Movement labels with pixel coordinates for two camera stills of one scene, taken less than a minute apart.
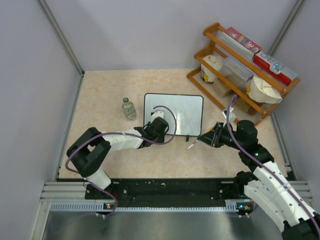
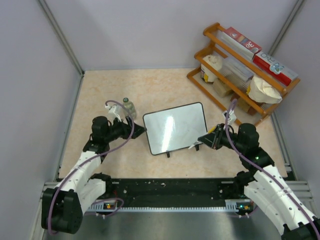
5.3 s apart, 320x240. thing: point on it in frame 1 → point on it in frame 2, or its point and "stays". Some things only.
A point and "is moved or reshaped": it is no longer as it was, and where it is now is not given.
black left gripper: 160,139 → 127,128
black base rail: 168,193 stays
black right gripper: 213,137 stays
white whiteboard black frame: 187,111 is moved or reshaped
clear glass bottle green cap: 129,109 stays
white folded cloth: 261,91 stays
